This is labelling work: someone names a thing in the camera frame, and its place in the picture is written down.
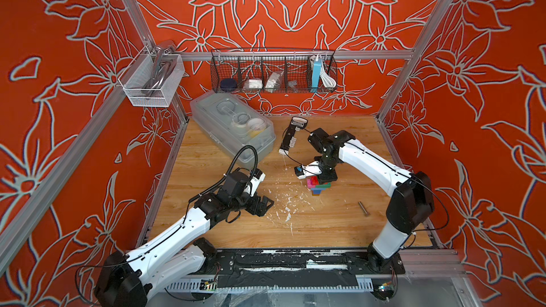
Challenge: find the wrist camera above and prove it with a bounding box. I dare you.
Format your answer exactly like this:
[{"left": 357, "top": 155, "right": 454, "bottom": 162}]
[
  {"left": 245, "top": 169, "right": 266, "bottom": 197},
  {"left": 294, "top": 161, "right": 322, "bottom": 180}
]

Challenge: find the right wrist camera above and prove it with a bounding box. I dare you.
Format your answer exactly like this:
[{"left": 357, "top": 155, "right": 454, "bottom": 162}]
[{"left": 294, "top": 161, "right": 322, "bottom": 180}]

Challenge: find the dark round jar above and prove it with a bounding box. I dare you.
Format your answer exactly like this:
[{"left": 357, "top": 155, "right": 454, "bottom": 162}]
[{"left": 220, "top": 78, "right": 237, "bottom": 92}]

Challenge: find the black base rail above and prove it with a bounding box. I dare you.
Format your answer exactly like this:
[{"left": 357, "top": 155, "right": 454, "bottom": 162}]
[{"left": 190, "top": 248, "right": 405, "bottom": 291}]

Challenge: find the clear plastic storage box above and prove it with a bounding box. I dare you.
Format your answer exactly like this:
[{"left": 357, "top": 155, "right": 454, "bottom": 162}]
[{"left": 190, "top": 91, "right": 276, "bottom": 169}]

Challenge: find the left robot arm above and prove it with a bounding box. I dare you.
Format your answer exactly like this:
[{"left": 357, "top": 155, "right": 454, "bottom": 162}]
[{"left": 84, "top": 145, "right": 274, "bottom": 306}]

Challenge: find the white cable bundle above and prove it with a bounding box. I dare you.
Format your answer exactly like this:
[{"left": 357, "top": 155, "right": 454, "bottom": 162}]
[{"left": 318, "top": 60, "right": 336, "bottom": 90}]

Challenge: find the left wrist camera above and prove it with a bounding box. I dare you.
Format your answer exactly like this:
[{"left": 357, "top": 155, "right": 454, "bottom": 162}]
[{"left": 245, "top": 169, "right": 266, "bottom": 197}]

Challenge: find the light blue box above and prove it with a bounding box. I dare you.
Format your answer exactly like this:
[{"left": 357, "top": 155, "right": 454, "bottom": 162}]
[{"left": 310, "top": 55, "right": 322, "bottom": 92}]

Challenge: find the black white power strip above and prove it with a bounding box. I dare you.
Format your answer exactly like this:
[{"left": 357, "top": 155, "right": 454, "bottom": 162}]
[{"left": 279, "top": 117, "right": 309, "bottom": 155}]

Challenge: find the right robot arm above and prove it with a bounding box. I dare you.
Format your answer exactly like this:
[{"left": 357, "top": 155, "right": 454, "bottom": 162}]
[{"left": 294, "top": 128, "right": 436, "bottom": 273}]

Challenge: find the steel bolt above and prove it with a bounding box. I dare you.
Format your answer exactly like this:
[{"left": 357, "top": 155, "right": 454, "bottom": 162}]
[{"left": 358, "top": 201, "right": 371, "bottom": 217}]

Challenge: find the black wire basket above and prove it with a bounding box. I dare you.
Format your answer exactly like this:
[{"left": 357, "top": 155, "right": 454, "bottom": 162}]
[{"left": 210, "top": 47, "right": 338, "bottom": 94}]

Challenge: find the white mesh basket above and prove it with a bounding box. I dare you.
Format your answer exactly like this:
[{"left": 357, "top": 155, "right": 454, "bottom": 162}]
[{"left": 118, "top": 48, "right": 185, "bottom": 107}]

